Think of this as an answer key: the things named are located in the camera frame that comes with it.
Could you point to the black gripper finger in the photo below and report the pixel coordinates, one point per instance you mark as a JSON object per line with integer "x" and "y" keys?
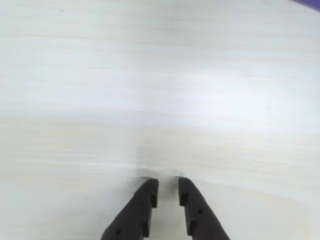
{"x": 132, "y": 217}
{"x": 200, "y": 215}

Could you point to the purple object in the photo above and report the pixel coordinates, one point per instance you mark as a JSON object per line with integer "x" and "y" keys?
{"x": 308, "y": 3}

